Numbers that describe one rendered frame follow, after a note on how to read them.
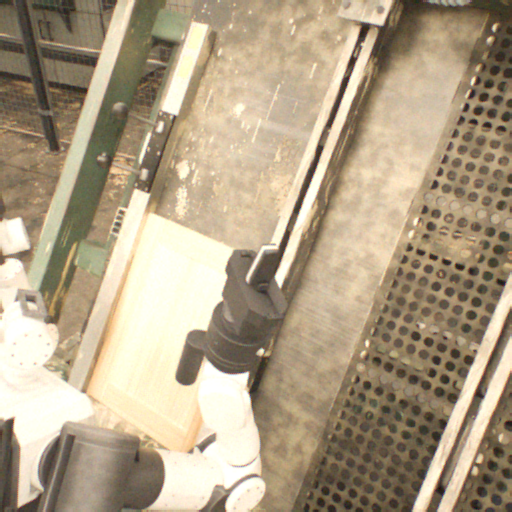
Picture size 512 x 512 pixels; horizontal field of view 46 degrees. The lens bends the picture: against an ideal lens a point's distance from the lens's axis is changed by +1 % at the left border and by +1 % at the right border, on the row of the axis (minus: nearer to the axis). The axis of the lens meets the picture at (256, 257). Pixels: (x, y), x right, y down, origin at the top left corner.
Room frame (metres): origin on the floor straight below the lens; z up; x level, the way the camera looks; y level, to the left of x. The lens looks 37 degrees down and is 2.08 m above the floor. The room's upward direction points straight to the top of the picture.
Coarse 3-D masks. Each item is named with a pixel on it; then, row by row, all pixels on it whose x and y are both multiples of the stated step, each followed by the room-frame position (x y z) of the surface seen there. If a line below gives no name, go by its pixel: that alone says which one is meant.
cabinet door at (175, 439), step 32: (160, 224) 1.23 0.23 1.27; (160, 256) 1.18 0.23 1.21; (192, 256) 1.14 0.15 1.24; (224, 256) 1.10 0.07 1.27; (128, 288) 1.16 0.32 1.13; (160, 288) 1.12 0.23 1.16; (192, 288) 1.09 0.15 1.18; (128, 320) 1.10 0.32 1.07; (160, 320) 1.07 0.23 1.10; (192, 320) 1.04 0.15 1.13; (128, 352) 1.05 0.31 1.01; (160, 352) 1.02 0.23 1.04; (96, 384) 1.03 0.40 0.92; (128, 384) 1.00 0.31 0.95; (160, 384) 0.97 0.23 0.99; (192, 384) 0.94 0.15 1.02; (128, 416) 0.95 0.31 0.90; (160, 416) 0.92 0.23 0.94; (192, 416) 0.89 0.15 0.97
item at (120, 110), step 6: (114, 108) 1.31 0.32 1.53; (120, 108) 1.31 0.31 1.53; (126, 108) 1.32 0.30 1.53; (114, 114) 1.31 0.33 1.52; (120, 114) 1.30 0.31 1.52; (126, 114) 1.31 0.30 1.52; (132, 114) 1.33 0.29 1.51; (138, 120) 1.33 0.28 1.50; (144, 120) 1.33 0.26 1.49; (156, 126) 1.34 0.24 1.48; (162, 126) 1.34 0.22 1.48; (162, 132) 1.34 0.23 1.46
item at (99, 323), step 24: (192, 24) 1.49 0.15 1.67; (192, 72) 1.41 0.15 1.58; (168, 96) 1.40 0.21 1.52; (192, 96) 1.41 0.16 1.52; (168, 144) 1.33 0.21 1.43; (168, 168) 1.32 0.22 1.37; (144, 192) 1.28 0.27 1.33; (144, 216) 1.25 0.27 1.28; (120, 240) 1.23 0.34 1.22; (120, 264) 1.19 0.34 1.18; (120, 288) 1.16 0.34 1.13; (96, 312) 1.13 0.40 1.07; (96, 336) 1.09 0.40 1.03; (96, 360) 1.07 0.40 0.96; (72, 384) 1.04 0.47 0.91
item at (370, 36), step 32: (352, 0) 1.24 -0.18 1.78; (384, 0) 1.21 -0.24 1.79; (352, 32) 1.24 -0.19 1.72; (384, 32) 1.23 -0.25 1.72; (352, 64) 1.22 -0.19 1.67; (352, 96) 1.15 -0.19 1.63; (320, 128) 1.14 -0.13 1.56; (352, 128) 1.16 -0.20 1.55; (320, 160) 1.09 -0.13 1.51; (320, 192) 1.07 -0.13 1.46; (288, 224) 1.04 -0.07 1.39; (288, 256) 0.99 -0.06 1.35; (288, 288) 0.98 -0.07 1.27; (256, 384) 0.89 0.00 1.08
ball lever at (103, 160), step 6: (102, 156) 1.26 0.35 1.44; (108, 156) 1.26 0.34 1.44; (96, 162) 1.25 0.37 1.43; (102, 162) 1.25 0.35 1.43; (108, 162) 1.25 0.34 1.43; (114, 162) 1.27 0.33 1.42; (126, 168) 1.28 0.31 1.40; (132, 168) 1.28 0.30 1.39; (138, 174) 1.28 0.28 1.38; (144, 174) 1.28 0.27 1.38
